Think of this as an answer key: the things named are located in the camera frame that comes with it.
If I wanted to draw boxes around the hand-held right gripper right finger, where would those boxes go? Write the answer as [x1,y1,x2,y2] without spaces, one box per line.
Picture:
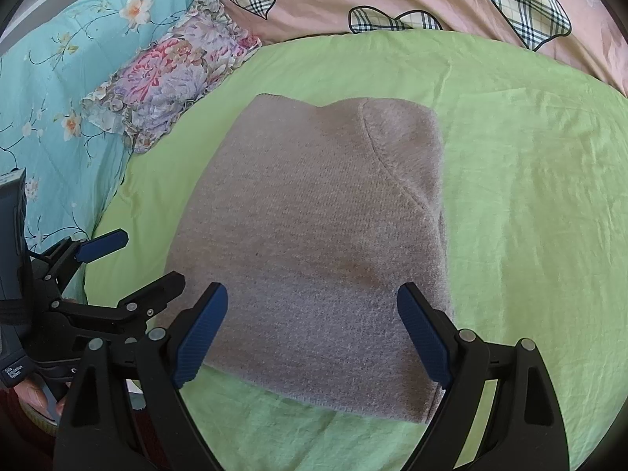
[396,281,571,471]

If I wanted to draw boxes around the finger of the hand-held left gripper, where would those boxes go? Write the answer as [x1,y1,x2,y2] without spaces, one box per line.
[35,228,130,286]
[60,270,186,329]

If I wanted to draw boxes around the light green bed sheet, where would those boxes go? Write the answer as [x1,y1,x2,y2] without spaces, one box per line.
[82,26,628,471]

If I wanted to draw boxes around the purple pink floral pillow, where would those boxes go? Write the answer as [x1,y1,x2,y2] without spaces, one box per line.
[80,0,264,156]

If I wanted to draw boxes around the beige knit sweater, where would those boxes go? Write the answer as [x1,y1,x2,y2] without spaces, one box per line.
[164,93,455,425]

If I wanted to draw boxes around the teal floral quilt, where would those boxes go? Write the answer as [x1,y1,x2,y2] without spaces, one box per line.
[0,0,219,252]

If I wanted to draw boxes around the person's left hand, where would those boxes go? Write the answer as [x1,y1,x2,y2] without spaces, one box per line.
[14,375,66,418]

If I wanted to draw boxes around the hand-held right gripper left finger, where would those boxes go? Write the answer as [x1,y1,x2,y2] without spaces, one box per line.
[51,281,229,471]

